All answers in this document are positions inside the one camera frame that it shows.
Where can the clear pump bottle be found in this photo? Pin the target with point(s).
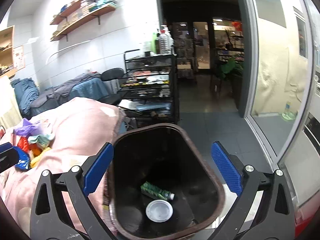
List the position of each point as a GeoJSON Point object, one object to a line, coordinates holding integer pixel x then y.
{"type": "Point", "coordinates": [165, 41]}

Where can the wooden cubby shelf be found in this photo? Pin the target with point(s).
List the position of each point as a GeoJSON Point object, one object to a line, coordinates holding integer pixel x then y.
{"type": "Point", "coordinates": [7, 52]}

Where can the wall poster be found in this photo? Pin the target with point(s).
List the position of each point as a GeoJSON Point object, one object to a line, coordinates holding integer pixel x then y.
{"type": "Point", "coordinates": [18, 57]}

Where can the black round stool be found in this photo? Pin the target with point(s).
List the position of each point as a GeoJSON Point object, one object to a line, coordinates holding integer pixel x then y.
{"type": "Point", "coordinates": [110, 78]}

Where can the blue bedding pile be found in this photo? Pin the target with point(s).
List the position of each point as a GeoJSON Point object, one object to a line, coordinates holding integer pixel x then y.
{"type": "Point", "coordinates": [26, 92]}

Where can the massage bed blue cover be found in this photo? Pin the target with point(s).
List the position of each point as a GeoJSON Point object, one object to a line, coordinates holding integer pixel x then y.
{"type": "Point", "coordinates": [87, 85]}

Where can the yellow mesh net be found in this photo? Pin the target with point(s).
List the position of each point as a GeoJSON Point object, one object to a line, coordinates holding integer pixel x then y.
{"type": "Point", "coordinates": [34, 162]}

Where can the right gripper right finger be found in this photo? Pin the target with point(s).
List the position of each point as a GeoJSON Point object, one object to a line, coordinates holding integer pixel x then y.
{"type": "Point", "coordinates": [275, 216]}

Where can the orange mesh net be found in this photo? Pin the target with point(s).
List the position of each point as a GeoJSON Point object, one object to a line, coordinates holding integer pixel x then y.
{"type": "Point", "coordinates": [23, 144]}

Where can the blue snack wrapper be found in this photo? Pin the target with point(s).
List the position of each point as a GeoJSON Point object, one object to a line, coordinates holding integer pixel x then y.
{"type": "Point", "coordinates": [23, 159]}

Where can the green pump bottle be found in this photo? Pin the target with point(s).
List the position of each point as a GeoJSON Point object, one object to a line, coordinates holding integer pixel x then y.
{"type": "Point", "coordinates": [155, 43]}

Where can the dark brown trash bin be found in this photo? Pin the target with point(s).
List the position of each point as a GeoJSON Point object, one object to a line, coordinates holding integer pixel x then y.
{"type": "Point", "coordinates": [164, 156]}

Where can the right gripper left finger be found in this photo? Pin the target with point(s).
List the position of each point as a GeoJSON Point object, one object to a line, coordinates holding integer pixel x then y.
{"type": "Point", "coordinates": [49, 217]}

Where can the black rolling cart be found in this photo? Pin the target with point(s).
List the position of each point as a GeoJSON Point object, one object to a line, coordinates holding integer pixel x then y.
{"type": "Point", "coordinates": [148, 89]}

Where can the green potted plant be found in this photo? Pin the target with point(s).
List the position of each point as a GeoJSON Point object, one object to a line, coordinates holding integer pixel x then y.
{"type": "Point", "coordinates": [232, 68]}

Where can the lower wooden wall shelf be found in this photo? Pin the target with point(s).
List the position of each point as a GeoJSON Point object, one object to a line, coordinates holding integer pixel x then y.
{"type": "Point", "coordinates": [85, 19]}

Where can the teal cloth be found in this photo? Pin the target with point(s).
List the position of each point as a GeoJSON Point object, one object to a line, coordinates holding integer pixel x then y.
{"type": "Point", "coordinates": [42, 141]}

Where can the small bottle outside window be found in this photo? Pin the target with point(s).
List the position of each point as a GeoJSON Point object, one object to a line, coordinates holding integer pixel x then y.
{"type": "Point", "coordinates": [289, 113]}

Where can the pink polka dot blanket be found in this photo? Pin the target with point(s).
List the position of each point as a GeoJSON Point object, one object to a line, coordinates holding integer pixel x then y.
{"type": "Point", "coordinates": [81, 127]}

